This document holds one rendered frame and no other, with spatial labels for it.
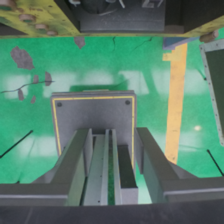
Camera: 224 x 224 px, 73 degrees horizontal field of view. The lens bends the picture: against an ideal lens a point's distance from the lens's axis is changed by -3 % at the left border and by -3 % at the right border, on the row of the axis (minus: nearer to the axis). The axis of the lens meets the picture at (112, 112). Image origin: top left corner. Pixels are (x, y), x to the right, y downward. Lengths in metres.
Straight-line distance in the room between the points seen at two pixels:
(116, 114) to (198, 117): 0.96
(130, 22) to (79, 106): 0.75
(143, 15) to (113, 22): 0.14
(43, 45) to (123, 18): 1.02
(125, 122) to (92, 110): 0.29
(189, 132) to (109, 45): 1.24
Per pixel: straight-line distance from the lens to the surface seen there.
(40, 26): 0.72
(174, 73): 1.67
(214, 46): 0.91
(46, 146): 1.89
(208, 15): 0.75
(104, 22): 0.82
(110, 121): 1.30
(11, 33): 0.98
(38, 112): 1.77
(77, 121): 1.33
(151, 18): 0.85
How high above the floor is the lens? 1.55
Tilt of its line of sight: 75 degrees down
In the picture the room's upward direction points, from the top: 177 degrees clockwise
